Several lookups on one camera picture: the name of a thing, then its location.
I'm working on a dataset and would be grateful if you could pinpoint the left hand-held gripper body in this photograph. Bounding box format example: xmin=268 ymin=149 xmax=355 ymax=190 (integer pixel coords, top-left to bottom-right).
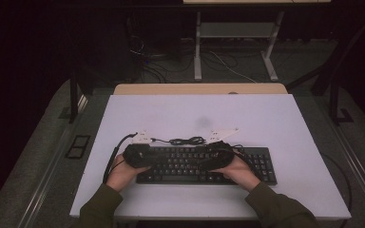
xmin=122 ymin=129 xmax=157 ymax=169

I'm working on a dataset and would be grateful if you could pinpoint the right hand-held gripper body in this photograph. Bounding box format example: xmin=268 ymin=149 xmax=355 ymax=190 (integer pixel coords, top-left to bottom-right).
xmin=199 ymin=126 xmax=240 ymax=171

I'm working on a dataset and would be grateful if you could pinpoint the black computer keyboard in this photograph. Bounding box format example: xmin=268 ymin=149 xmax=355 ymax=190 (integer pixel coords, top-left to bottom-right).
xmin=135 ymin=144 xmax=279 ymax=186

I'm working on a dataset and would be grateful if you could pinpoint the person's left hand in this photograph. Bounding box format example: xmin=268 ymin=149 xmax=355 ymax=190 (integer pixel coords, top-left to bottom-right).
xmin=106 ymin=153 xmax=152 ymax=194

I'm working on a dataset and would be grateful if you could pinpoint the person's right hand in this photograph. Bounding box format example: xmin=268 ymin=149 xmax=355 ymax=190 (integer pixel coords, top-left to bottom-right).
xmin=211 ymin=154 xmax=262 ymax=194

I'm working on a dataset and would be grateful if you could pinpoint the white table cover board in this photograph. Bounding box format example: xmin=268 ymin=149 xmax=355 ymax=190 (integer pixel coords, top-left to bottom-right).
xmin=68 ymin=93 xmax=353 ymax=220

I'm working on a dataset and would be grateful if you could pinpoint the black metal stand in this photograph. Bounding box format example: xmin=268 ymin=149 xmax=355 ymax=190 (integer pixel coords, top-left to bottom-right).
xmin=67 ymin=70 xmax=91 ymax=125
xmin=310 ymin=13 xmax=365 ymax=126

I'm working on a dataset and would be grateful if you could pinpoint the black keyboard cable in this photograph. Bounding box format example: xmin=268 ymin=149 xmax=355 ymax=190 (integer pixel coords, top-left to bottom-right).
xmin=149 ymin=135 xmax=208 ymax=147

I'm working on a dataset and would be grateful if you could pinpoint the black floor socket frame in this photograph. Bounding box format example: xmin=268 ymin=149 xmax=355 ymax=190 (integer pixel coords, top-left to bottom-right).
xmin=64 ymin=134 xmax=91 ymax=161

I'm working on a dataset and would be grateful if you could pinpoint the white floor cable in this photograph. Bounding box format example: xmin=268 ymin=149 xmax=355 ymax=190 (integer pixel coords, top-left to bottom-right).
xmin=208 ymin=49 xmax=259 ymax=85

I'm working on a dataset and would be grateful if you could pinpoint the black floor cables bundle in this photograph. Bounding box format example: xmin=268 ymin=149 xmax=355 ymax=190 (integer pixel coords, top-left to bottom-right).
xmin=128 ymin=33 xmax=195 ymax=85

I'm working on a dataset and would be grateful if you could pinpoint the aluminium floor rail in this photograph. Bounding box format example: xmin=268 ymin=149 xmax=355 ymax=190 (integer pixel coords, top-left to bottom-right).
xmin=17 ymin=124 xmax=75 ymax=228
xmin=324 ymin=118 xmax=365 ymax=218

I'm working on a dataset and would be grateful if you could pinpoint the white metal desk frame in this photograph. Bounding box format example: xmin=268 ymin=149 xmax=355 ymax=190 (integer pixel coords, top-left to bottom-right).
xmin=193 ymin=10 xmax=285 ymax=83

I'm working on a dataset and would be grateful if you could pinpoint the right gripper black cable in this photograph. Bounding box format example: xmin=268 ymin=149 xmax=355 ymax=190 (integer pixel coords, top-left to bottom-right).
xmin=232 ymin=143 xmax=354 ymax=228

